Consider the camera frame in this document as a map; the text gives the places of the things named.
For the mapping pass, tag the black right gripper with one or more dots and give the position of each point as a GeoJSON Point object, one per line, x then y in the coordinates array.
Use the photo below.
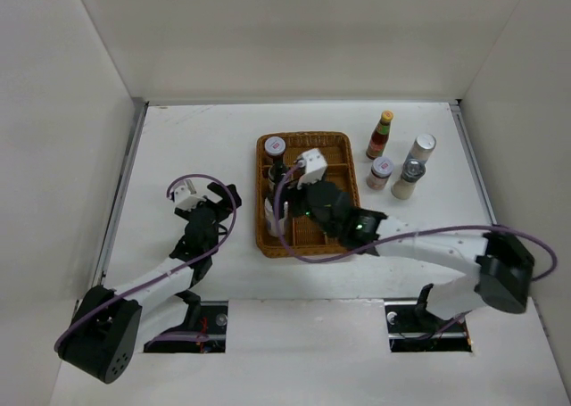
{"type": "Point", "coordinates": [295, 194]}

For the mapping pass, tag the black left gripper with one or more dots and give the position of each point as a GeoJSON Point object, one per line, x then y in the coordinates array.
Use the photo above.
{"type": "Point", "coordinates": [227, 199]}

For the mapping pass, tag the white jar silver lid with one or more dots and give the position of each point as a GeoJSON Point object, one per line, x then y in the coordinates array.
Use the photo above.
{"type": "Point", "coordinates": [277, 222]}

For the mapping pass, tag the dark sauce bottle black cap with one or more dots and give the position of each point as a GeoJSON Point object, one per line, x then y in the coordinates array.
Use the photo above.
{"type": "Point", "coordinates": [276, 172]}

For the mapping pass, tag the spice jar white red lid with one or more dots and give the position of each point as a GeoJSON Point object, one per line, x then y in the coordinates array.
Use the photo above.
{"type": "Point", "coordinates": [380, 172]}
{"type": "Point", "coordinates": [274, 147]}

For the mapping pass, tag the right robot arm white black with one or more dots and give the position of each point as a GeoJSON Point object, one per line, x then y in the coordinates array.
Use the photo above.
{"type": "Point", "coordinates": [495, 267]}

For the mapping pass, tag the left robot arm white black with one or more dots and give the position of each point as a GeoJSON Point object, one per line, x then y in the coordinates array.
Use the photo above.
{"type": "Point", "coordinates": [111, 324]}

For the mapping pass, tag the red chili sauce bottle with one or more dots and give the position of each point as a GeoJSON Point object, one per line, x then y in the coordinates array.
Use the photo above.
{"type": "Point", "coordinates": [380, 136]}

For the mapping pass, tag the clear top salt grinder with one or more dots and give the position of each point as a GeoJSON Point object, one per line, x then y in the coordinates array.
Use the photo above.
{"type": "Point", "coordinates": [412, 171]}

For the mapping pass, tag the tall jar silver lid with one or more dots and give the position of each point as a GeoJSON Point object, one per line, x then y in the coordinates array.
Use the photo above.
{"type": "Point", "coordinates": [422, 148]}

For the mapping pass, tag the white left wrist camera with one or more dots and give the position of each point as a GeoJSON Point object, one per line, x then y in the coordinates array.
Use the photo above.
{"type": "Point", "coordinates": [185, 196]}

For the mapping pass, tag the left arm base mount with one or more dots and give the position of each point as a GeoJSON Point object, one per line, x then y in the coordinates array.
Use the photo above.
{"type": "Point", "coordinates": [203, 329]}

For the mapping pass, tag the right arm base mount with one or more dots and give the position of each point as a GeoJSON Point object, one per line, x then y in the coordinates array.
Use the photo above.
{"type": "Point", "coordinates": [411, 328]}

